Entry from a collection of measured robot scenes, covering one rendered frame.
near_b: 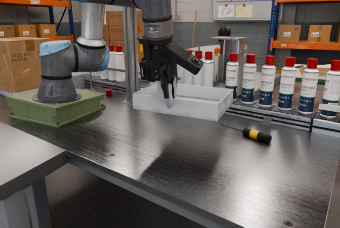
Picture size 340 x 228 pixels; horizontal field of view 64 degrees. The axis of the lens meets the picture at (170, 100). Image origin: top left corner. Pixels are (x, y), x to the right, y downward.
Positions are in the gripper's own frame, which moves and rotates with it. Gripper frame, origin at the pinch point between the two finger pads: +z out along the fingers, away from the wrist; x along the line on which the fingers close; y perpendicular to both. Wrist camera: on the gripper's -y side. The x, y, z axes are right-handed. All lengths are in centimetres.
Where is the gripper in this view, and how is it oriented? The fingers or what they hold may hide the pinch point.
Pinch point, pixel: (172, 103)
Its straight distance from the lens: 78.9
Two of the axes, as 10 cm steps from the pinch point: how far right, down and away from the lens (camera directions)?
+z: 0.8, 8.7, 4.9
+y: -9.3, -1.1, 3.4
